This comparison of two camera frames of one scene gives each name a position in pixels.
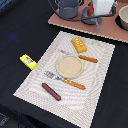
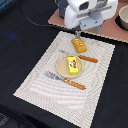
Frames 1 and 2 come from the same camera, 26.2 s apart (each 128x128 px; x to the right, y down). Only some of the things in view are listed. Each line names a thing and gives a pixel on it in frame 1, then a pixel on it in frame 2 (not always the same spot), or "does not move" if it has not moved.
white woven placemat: [76, 103] does not move
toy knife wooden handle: [88, 59] does not move
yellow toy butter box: [27, 60] to [72, 65]
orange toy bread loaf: [79, 45] does not move
